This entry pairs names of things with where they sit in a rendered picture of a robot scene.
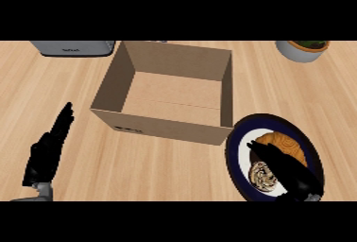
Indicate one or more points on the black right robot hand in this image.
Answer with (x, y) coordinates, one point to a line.
(284, 167)

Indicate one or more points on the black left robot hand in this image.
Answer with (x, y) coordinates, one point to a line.
(46, 154)

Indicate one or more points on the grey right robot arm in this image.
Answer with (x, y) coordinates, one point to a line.
(315, 198)

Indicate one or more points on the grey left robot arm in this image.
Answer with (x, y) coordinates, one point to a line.
(39, 193)

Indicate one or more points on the brown swirled cupcake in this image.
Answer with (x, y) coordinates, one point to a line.
(261, 176)

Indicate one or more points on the dark blue and white plate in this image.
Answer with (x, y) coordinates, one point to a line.
(242, 154)

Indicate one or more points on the open brown cardboard box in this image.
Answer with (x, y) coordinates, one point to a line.
(167, 91)

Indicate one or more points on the grey appliance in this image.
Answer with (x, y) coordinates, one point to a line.
(74, 48)

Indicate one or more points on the grey plant pot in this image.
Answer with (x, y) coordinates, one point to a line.
(301, 50)

